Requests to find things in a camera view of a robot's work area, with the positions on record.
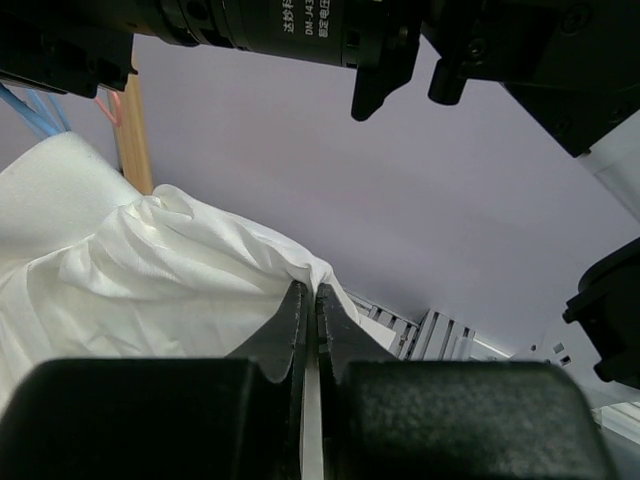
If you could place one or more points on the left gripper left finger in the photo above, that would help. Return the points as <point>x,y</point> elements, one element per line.
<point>235,417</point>

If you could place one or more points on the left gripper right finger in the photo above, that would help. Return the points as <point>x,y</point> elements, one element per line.
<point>384,418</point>

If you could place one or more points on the white ruffled garment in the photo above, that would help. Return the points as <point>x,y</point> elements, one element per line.
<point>91,267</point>

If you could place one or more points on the light blue hanger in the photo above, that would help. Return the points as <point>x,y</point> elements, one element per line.
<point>49,108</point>
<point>28,115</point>

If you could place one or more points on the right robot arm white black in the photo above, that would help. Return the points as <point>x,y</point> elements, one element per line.
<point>572,65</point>

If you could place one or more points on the wooden clothes rack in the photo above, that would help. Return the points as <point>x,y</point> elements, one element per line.
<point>131,139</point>

